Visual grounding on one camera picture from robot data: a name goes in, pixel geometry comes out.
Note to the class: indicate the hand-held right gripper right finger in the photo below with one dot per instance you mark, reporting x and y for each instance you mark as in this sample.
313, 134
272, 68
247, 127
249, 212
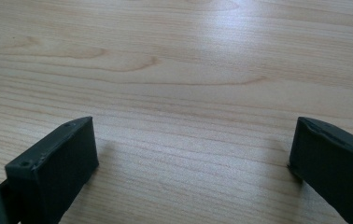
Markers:
333, 165

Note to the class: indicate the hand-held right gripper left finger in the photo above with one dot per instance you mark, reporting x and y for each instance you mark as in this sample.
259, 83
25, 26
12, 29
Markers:
56, 171

